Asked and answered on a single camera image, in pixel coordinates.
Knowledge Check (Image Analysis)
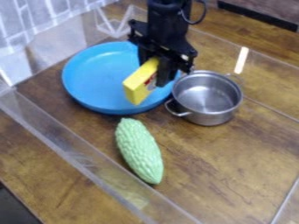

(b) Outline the small steel pot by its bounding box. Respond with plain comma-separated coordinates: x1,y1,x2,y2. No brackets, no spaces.
165,70,244,126

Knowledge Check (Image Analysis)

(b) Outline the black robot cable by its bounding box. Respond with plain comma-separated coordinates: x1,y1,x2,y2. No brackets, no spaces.
179,0,209,25

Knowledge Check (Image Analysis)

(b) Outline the green bitter gourd toy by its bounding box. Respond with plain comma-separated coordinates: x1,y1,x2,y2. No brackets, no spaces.
117,118,165,185

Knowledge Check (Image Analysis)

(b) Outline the clear acrylic enclosure wall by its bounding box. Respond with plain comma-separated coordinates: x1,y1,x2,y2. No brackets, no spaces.
0,80,202,224

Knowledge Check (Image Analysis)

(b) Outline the blue round tray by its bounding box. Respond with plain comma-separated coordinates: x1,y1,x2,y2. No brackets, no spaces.
62,41,174,116

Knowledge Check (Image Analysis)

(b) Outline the yellow butter brick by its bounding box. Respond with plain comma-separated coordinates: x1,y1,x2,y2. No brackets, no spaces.
123,58,159,105

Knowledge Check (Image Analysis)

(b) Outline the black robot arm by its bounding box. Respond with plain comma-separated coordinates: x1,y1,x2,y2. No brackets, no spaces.
129,0,198,88

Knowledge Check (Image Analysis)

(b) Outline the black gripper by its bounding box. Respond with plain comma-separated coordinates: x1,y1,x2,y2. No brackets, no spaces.
129,19,198,88

